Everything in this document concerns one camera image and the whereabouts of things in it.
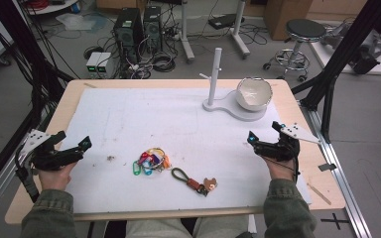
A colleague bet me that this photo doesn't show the bunch of colourful key tags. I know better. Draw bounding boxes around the bunch of colourful key tags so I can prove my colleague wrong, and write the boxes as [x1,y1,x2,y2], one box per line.
[132,147,174,177]

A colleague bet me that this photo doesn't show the person's legs in light trousers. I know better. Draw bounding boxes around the person's legs in light trousers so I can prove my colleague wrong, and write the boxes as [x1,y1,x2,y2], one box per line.
[125,214,250,238]

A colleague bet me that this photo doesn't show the white desk leg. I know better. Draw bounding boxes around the white desk leg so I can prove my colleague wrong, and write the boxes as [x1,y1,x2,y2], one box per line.
[229,0,251,60]
[178,0,195,64]

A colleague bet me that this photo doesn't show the light wooden table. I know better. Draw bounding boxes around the light wooden table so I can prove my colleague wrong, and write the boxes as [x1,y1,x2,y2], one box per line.
[4,78,347,226]

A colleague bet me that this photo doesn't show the brown strap keychain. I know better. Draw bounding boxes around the brown strap keychain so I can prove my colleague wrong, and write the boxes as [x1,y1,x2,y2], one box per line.
[171,167,218,197]

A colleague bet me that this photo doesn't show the aluminium rail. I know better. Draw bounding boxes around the aluminium rail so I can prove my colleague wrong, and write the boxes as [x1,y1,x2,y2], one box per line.
[299,100,374,238]
[0,132,39,226]

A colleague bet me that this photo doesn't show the white foam mat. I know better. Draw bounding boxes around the white foam mat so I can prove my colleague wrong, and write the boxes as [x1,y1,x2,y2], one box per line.
[59,86,313,215]

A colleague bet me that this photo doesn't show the clear plastic sheet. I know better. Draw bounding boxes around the clear plastic sheet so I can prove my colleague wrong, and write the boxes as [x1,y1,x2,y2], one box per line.
[55,12,109,34]

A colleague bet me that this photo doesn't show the round white table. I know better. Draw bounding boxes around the round white table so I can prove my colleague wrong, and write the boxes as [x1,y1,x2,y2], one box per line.
[24,0,81,16]

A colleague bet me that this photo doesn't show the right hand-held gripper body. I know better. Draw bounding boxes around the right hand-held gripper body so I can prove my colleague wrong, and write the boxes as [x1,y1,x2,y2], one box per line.
[254,122,322,164]

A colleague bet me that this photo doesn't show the person's left hand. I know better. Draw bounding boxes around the person's left hand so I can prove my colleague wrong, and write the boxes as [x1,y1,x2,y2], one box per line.
[38,162,77,192]

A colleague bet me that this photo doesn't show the black tape piece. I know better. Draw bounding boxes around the black tape piece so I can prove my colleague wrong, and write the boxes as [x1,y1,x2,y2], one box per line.
[317,163,338,173]

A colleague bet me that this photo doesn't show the slim black computer tower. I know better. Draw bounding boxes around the slim black computer tower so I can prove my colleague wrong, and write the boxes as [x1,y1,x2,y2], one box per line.
[142,5,164,52]

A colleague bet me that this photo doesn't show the white ceramic bowl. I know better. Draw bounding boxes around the white ceramic bowl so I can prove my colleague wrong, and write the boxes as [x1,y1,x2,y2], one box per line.
[235,76,274,112]

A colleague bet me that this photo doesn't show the large black computer tower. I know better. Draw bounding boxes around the large black computer tower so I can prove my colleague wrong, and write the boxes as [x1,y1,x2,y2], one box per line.
[113,7,145,63]

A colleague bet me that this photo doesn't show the coil of black cable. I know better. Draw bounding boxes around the coil of black cable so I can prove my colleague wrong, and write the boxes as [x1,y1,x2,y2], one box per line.
[151,53,177,73]

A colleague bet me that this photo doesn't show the brown cardboard box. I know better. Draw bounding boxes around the brown cardboard box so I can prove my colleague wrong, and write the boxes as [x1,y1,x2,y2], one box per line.
[263,0,314,42]

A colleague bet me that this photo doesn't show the flat black device on floor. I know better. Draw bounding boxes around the flat black device on floor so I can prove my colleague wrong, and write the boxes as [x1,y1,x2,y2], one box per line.
[207,13,246,31]

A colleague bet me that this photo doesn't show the black round wheeled stool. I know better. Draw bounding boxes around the black round wheeled stool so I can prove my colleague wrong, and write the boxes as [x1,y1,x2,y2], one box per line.
[262,18,327,83]

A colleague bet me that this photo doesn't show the black metal frame with cables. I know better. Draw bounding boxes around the black metal frame with cables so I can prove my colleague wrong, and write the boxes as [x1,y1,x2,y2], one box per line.
[0,0,75,199]

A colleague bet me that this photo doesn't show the person's right hand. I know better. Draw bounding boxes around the person's right hand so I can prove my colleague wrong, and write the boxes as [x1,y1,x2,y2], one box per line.
[264,157,298,181]

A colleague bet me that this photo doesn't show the white power supply box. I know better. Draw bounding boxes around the white power supply box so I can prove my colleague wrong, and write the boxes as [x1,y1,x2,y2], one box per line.
[96,52,113,75]
[85,51,103,75]

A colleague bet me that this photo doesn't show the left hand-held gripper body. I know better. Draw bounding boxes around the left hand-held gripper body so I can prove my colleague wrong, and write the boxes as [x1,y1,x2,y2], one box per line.
[21,129,84,172]

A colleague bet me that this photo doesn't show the thin black right gripper cable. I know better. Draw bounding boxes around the thin black right gripper cable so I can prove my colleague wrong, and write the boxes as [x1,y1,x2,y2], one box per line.
[263,155,302,184]

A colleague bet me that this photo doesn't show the black metal frame post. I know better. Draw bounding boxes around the black metal frame post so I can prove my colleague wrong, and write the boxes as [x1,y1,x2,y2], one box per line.
[291,0,381,144]

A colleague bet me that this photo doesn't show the white key stand with post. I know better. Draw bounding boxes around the white key stand with post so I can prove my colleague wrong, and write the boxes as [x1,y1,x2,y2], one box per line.
[199,47,269,123]

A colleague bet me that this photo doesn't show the thin wooden stick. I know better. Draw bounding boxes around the thin wooden stick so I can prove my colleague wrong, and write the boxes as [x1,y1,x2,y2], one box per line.
[307,182,332,206]

